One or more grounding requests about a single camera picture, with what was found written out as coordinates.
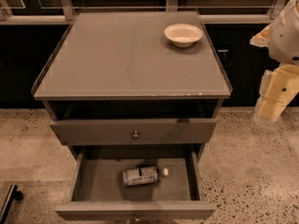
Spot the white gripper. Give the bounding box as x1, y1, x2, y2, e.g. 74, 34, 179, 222
249, 25, 299, 125

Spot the metal railing frame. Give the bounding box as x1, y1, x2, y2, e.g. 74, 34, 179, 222
0, 0, 290, 24

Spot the round metal top knob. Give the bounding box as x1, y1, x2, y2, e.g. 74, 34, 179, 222
132, 131, 140, 139

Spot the round metal middle knob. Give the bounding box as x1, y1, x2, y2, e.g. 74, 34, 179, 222
134, 215, 141, 223

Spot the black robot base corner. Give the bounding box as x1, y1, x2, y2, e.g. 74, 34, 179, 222
0, 185, 23, 224

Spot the blue plastic bottle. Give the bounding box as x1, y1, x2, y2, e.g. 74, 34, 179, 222
122, 166, 169, 187

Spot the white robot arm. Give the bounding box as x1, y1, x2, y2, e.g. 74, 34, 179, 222
249, 0, 299, 126

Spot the grey top drawer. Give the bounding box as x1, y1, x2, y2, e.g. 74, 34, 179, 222
50, 119, 217, 146

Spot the grey drawer cabinet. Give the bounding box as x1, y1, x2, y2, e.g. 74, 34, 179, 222
32, 11, 232, 156

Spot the open grey middle drawer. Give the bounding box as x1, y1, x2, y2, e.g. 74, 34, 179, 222
55, 151, 216, 220

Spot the white paper bowl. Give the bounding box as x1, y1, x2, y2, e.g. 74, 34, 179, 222
164, 23, 203, 48

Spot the dark cabinet handle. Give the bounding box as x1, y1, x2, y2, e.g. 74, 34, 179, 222
217, 49, 229, 60

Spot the round metal knob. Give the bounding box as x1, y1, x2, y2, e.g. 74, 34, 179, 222
134, 215, 141, 223
132, 131, 140, 139

